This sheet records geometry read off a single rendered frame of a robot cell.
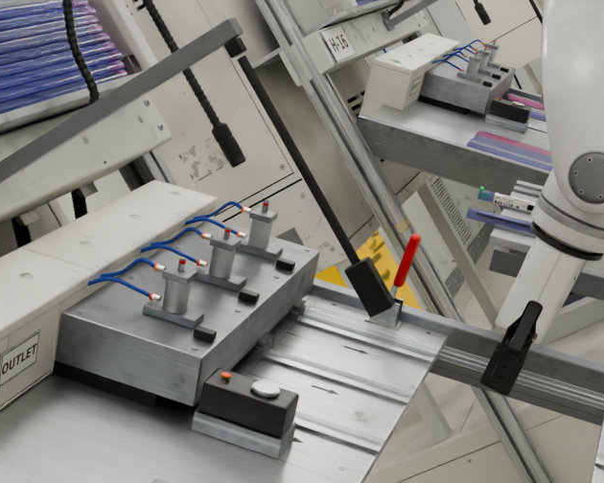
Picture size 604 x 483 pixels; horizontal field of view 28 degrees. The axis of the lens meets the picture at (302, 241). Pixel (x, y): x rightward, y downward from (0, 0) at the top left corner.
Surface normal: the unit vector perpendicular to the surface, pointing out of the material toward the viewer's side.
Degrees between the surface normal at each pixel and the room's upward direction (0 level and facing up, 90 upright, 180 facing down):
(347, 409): 43
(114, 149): 90
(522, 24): 90
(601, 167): 90
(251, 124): 90
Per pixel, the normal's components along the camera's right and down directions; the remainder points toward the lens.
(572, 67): -0.43, -0.28
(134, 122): 0.81, -0.43
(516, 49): -0.31, 0.26
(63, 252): 0.19, -0.93
